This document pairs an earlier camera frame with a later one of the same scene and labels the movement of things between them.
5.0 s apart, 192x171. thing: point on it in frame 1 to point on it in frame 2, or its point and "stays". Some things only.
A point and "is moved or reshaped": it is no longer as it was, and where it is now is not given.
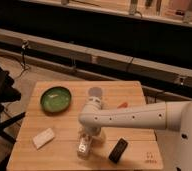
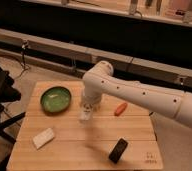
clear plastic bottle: (84, 146) is moved or reshaped
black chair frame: (1, 92) stays
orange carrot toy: (125, 105) stays
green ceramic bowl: (56, 99) stays
